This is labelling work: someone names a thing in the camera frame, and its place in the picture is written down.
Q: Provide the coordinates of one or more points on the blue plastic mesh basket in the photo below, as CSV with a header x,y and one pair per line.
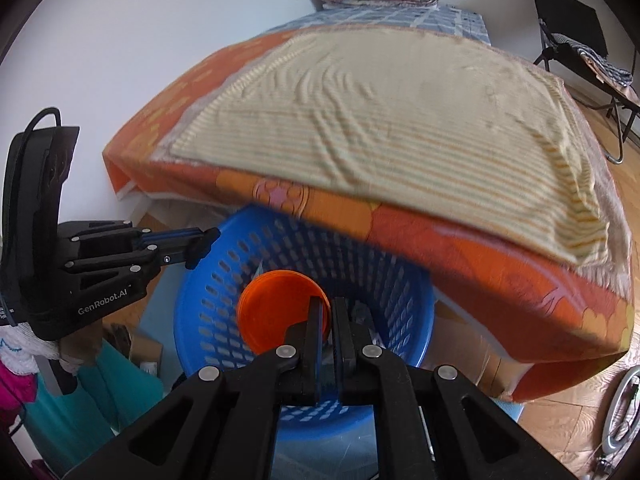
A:
x,y
288,330

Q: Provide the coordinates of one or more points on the striped yellow towel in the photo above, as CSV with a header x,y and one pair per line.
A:
x,y
408,117

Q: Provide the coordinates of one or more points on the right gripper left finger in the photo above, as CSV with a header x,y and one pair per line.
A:
x,y
313,347

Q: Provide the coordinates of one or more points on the blue checked bed sheet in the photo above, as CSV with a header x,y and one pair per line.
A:
x,y
446,19

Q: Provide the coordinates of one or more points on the striped cloth on chair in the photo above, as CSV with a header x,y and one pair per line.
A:
x,y
605,71

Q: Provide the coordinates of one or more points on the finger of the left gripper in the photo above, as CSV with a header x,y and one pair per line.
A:
x,y
170,238
190,255

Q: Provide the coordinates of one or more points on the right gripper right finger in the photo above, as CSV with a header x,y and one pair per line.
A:
x,y
343,349

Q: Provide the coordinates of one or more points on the white ring light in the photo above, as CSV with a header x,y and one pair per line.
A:
x,y
622,417

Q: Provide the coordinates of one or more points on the black folding chair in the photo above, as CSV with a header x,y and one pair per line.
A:
x,y
571,35

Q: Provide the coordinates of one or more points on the orange bottle cap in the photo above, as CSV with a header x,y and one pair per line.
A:
x,y
272,303

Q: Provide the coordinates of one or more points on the orange floral bed sheet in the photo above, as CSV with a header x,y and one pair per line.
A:
x,y
558,324

